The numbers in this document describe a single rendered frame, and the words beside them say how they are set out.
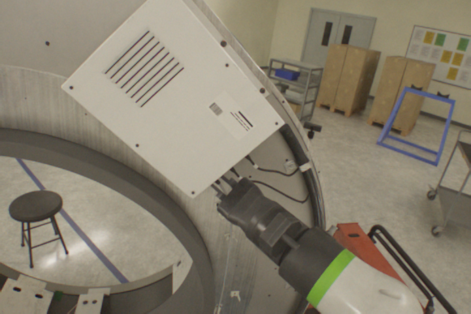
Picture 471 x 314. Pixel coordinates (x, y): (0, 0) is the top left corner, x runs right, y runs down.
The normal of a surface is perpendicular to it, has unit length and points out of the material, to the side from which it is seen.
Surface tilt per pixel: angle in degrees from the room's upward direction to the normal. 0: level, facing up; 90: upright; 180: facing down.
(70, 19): 90
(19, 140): 8
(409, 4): 90
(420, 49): 90
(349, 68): 90
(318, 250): 27
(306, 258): 49
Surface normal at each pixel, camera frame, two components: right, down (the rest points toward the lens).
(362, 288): -0.24, -0.73
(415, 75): -0.64, 0.22
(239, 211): -0.29, -0.45
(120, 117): 0.18, 0.41
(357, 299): -0.44, -0.54
